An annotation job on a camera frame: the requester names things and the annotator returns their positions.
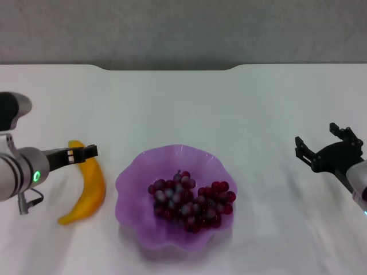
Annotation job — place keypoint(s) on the dark red grape bunch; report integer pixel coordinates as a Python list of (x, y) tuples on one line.
[(186, 203)]

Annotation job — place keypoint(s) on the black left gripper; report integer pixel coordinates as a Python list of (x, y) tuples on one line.
[(57, 159)]

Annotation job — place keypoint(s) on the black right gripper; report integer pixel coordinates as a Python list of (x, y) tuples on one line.
[(332, 159)]

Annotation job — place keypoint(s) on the purple wavy plastic bowl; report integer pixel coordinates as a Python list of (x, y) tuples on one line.
[(137, 217)]

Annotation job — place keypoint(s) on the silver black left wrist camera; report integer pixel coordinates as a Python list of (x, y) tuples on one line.
[(8, 110)]

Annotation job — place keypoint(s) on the yellow banana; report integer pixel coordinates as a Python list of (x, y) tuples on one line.
[(91, 183)]

